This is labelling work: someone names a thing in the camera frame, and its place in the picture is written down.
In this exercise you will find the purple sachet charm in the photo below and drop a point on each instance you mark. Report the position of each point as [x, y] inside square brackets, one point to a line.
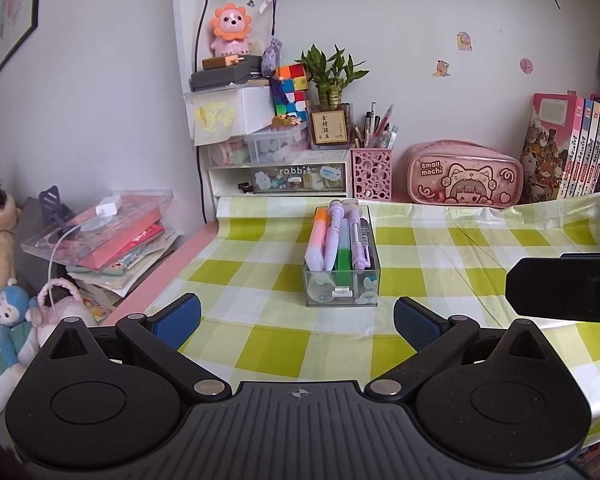
[271, 57]

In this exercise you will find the colourful puzzle cube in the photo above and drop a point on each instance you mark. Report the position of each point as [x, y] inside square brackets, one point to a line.
[292, 90]

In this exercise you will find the purple pen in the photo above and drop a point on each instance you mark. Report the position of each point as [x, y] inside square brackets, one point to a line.
[332, 240]
[356, 245]

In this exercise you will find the lucky bamboo plant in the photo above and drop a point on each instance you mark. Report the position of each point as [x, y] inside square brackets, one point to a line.
[332, 75]

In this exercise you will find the gold trinket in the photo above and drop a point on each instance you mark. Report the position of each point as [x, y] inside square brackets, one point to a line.
[285, 121]

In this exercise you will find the black phone stand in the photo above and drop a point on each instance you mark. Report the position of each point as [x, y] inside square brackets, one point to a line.
[55, 202]

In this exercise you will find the pink plush bag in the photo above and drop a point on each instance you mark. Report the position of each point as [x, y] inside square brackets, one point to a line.
[55, 310]

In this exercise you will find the grey cabinet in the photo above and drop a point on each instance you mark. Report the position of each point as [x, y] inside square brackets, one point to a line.
[30, 260]

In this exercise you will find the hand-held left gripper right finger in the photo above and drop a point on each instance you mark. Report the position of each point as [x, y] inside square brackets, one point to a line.
[420, 323]

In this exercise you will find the white drawer organiser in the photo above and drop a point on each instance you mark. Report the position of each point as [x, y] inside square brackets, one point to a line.
[290, 177]

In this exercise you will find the clear plastic box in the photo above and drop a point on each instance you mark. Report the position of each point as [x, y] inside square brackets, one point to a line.
[345, 302]

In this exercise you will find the black marker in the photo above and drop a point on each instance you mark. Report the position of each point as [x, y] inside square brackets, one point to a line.
[367, 240]

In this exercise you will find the black flat box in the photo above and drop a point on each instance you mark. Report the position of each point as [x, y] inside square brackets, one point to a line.
[220, 77]

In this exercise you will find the green highlighter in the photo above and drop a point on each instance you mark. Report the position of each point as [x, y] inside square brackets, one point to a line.
[343, 257]

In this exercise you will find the pink pencil case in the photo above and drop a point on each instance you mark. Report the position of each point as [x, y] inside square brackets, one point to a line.
[460, 175]

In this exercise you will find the bunch of pens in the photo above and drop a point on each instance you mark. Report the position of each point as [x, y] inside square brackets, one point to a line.
[377, 130]

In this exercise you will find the wall sticker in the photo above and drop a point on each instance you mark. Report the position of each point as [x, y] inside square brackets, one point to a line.
[463, 41]
[442, 68]
[525, 65]

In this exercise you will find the white charger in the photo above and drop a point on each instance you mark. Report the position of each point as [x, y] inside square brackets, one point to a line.
[107, 210]

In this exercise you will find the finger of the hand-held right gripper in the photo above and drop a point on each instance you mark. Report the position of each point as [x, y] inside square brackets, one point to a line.
[555, 287]

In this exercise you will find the brown wooden box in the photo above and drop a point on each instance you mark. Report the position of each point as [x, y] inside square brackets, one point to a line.
[220, 62]

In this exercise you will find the pink perforated pen holder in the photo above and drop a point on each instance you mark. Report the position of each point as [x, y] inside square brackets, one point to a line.
[372, 175]

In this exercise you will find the glass vase with framed label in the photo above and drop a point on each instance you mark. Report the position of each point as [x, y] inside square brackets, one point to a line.
[328, 127]

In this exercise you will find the clear lidded storage box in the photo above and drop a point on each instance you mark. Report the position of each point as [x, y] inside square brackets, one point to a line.
[227, 152]
[275, 147]

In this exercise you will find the stack of books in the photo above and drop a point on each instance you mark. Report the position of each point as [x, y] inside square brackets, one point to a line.
[130, 252]

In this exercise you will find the orange highlighter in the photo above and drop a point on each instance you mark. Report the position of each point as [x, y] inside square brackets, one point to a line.
[317, 240]

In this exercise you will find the pink lion toy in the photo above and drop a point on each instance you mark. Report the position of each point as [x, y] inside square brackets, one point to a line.
[230, 30]

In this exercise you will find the blue monkey plush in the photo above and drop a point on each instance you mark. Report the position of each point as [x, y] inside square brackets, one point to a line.
[7, 310]

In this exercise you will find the framed picture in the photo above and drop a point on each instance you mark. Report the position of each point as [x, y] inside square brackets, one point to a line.
[15, 10]

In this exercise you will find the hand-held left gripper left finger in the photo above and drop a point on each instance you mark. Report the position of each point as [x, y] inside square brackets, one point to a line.
[177, 321]

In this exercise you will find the black binder clip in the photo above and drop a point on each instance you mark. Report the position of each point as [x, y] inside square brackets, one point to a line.
[245, 188]

